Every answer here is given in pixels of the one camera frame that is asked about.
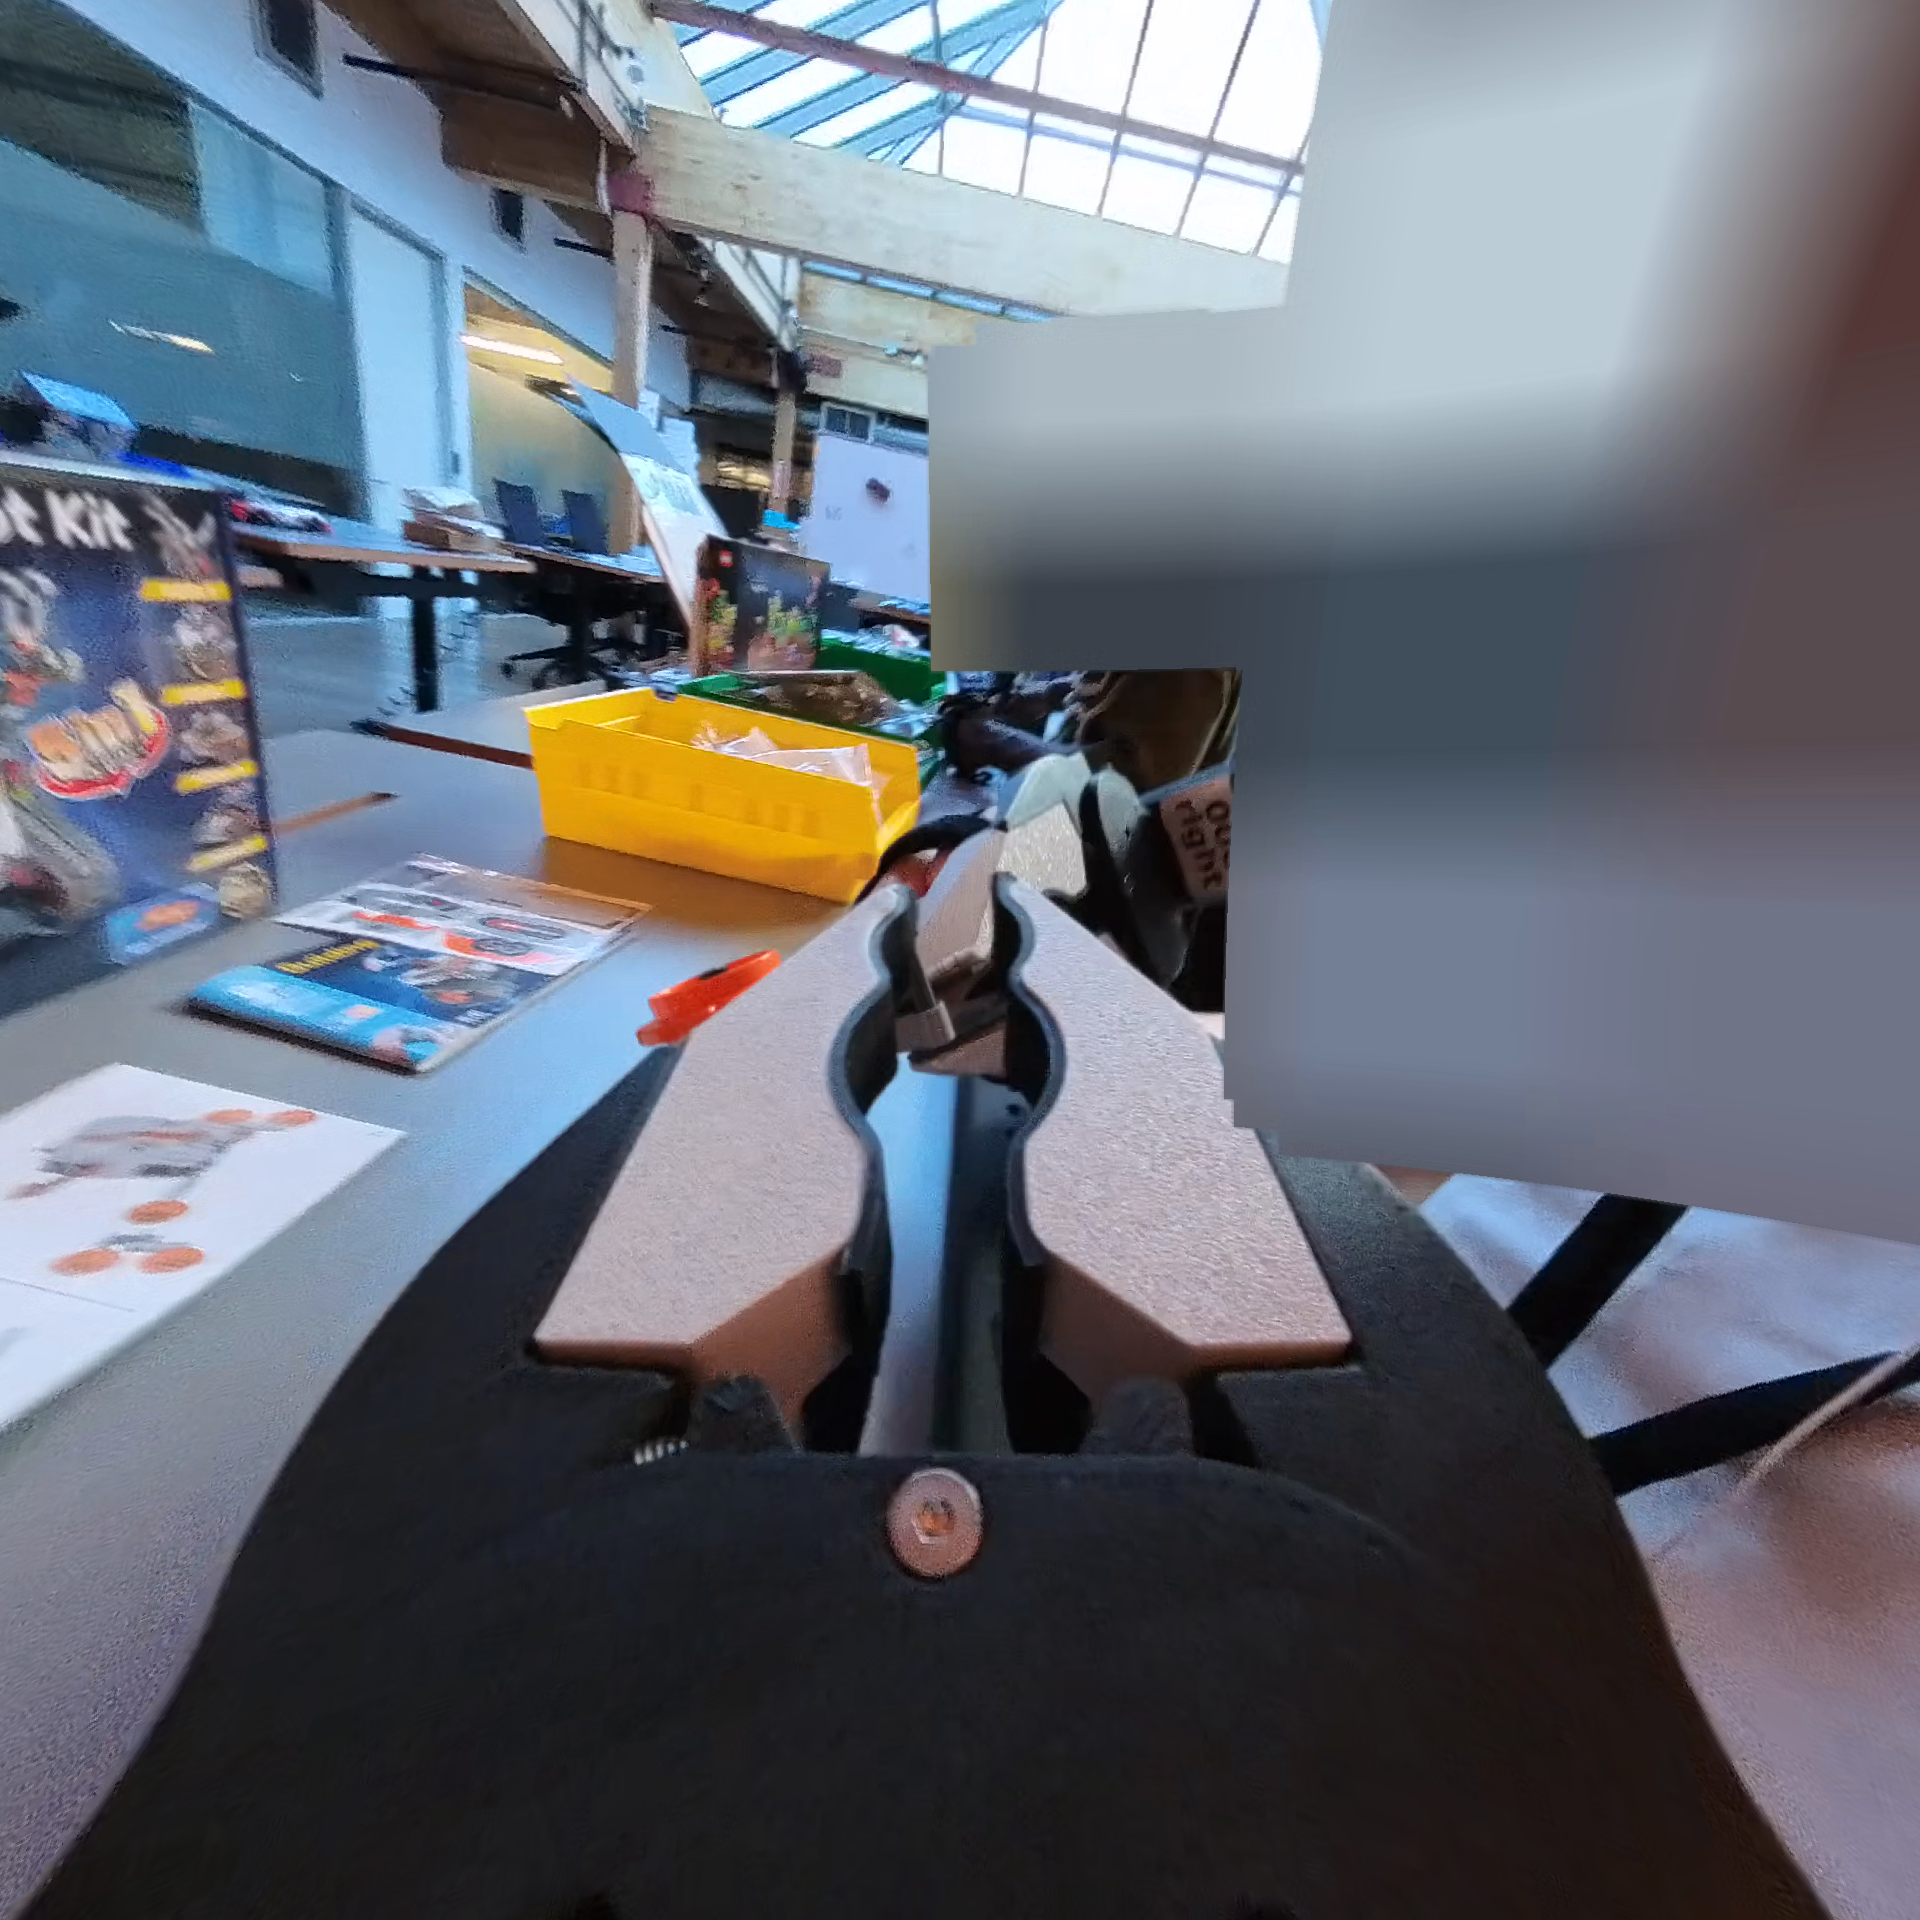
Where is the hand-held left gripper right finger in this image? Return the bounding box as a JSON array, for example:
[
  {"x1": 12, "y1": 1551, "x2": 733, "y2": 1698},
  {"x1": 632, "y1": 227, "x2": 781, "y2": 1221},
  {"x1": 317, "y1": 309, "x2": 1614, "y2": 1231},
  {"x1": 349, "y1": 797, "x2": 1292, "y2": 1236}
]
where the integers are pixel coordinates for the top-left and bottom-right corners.
[{"x1": 989, "y1": 873, "x2": 1356, "y2": 1450}]

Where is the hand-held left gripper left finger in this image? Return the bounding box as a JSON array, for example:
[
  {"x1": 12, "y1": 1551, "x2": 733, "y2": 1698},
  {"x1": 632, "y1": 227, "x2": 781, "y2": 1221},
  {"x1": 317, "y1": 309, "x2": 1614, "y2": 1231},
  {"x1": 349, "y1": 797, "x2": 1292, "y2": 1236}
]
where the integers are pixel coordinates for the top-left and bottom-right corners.
[{"x1": 533, "y1": 883, "x2": 920, "y2": 1454}]

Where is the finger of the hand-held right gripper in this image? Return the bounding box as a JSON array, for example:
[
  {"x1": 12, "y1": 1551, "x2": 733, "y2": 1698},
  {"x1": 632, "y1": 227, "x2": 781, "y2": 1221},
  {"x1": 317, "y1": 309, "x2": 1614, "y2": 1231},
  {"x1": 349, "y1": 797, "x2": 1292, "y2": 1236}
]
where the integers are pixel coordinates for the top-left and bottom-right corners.
[
  {"x1": 1000, "y1": 749, "x2": 1149, "y2": 902},
  {"x1": 911, "y1": 822, "x2": 1087, "y2": 991}
]

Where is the small grey toy beam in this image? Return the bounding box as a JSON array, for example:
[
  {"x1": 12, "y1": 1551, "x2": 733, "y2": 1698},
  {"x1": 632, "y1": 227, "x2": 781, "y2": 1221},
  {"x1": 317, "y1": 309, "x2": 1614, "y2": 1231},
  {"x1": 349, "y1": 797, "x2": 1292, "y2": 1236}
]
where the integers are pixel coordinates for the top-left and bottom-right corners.
[{"x1": 896, "y1": 959, "x2": 1008, "y2": 1074}]

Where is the orange toy wheel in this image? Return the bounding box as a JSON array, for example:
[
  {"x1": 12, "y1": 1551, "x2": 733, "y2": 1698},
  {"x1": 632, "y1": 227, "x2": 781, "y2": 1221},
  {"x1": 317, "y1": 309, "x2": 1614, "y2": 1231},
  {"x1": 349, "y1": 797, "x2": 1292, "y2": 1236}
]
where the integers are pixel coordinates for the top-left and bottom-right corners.
[{"x1": 634, "y1": 948, "x2": 783, "y2": 1049}]

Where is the green storage bin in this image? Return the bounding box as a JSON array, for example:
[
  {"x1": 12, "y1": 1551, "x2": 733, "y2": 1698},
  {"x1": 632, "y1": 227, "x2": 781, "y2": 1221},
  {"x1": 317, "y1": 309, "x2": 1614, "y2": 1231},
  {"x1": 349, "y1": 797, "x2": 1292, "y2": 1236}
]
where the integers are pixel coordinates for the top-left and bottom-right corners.
[{"x1": 680, "y1": 630, "x2": 946, "y2": 746}]

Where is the clear plastic parts bag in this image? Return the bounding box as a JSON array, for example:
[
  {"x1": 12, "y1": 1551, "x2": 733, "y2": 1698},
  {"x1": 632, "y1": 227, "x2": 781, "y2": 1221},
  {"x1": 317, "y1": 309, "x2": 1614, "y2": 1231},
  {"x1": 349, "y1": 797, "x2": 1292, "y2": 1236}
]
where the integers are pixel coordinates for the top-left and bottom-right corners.
[{"x1": 689, "y1": 723, "x2": 879, "y2": 781}]

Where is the yellow plastic bin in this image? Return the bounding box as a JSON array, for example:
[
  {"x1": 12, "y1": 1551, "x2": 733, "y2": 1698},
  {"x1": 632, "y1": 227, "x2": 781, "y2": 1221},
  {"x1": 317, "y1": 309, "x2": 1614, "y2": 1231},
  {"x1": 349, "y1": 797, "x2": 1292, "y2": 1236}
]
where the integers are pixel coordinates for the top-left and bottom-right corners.
[{"x1": 521, "y1": 689, "x2": 922, "y2": 905}]

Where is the whiteboard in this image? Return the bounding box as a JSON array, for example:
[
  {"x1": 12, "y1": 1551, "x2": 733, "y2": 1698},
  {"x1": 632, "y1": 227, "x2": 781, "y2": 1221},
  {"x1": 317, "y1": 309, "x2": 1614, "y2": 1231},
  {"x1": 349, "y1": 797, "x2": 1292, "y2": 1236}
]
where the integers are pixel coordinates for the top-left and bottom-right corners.
[{"x1": 806, "y1": 433, "x2": 935, "y2": 601}]

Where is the dark flower print box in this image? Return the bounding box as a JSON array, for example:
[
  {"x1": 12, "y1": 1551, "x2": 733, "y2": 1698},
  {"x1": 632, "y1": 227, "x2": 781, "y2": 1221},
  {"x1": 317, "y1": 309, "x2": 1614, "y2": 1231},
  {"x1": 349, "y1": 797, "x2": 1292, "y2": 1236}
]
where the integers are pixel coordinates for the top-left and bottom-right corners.
[{"x1": 689, "y1": 535, "x2": 832, "y2": 677}]

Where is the toy sticker sheet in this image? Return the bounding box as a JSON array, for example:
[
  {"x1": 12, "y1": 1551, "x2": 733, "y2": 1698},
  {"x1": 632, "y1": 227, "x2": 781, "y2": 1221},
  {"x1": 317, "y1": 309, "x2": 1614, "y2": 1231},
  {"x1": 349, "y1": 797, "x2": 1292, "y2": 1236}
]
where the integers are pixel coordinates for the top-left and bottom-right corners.
[{"x1": 277, "y1": 854, "x2": 649, "y2": 977}]

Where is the open instruction booklet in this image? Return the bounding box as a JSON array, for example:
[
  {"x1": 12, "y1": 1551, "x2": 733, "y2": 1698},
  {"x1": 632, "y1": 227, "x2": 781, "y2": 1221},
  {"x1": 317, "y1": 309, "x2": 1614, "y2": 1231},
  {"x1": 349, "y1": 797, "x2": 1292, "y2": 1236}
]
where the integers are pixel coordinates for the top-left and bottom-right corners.
[{"x1": 0, "y1": 1062, "x2": 407, "y2": 1433}]

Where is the blue cover toy booklet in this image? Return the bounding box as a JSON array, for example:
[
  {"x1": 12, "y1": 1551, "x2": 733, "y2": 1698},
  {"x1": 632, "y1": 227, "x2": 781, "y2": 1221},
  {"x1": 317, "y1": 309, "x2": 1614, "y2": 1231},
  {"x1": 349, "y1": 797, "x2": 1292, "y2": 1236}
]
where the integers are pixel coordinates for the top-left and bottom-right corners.
[{"x1": 186, "y1": 932, "x2": 601, "y2": 1074}]

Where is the leaning white board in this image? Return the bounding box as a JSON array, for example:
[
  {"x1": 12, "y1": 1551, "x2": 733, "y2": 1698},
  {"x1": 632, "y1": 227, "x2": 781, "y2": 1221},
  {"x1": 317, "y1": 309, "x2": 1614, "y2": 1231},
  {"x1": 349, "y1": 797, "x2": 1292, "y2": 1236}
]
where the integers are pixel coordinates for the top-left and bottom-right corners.
[{"x1": 561, "y1": 375, "x2": 728, "y2": 594}]

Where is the grey background table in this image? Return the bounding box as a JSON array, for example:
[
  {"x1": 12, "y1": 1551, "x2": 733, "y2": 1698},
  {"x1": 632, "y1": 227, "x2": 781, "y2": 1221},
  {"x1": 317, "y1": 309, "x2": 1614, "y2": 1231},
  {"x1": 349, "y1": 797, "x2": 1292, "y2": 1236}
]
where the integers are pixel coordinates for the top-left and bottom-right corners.
[{"x1": 230, "y1": 510, "x2": 541, "y2": 714}]

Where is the person's white shirt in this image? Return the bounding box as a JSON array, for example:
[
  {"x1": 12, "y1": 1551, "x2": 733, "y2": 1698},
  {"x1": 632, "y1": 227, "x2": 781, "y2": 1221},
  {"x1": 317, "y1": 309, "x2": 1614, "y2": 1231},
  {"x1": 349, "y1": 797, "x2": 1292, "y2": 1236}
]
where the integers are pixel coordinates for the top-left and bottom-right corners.
[{"x1": 1416, "y1": 1171, "x2": 1920, "y2": 1920}]

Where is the blue toy kit box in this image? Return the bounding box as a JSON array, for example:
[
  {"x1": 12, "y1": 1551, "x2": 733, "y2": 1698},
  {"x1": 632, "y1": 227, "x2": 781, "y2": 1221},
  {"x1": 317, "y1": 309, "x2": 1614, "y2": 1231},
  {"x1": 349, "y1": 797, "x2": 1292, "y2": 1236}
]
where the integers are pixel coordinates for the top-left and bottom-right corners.
[{"x1": 0, "y1": 450, "x2": 278, "y2": 1022}]

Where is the black shoulder strap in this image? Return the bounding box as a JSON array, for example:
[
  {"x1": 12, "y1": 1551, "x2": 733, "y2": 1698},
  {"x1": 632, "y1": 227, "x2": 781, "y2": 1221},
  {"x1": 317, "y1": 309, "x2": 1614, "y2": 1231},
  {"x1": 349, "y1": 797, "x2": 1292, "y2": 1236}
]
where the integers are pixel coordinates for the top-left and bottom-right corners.
[
  {"x1": 1591, "y1": 1351, "x2": 1920, "y2": 1495},
  {"x1": 1506, "y1": 1191, "x2": 1688, "y2": 1367}
]

